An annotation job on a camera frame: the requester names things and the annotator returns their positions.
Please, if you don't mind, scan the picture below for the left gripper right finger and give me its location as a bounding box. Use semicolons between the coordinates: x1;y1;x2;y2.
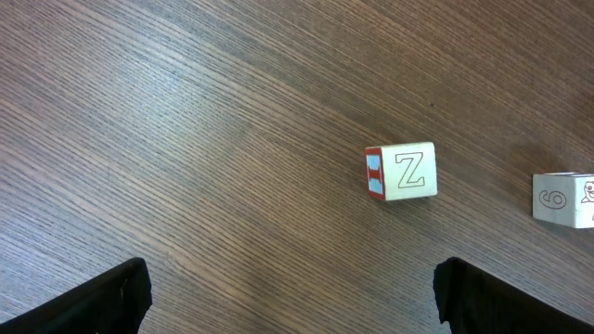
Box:
433;257;593;334

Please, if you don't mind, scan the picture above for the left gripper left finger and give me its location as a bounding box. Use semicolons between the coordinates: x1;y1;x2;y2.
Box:
1;257;152;334

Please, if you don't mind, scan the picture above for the white block green side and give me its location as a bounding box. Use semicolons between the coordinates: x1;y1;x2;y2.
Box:
533;172;593;229

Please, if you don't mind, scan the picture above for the plain white block left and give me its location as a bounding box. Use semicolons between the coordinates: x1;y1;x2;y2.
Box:
365;142;438;201

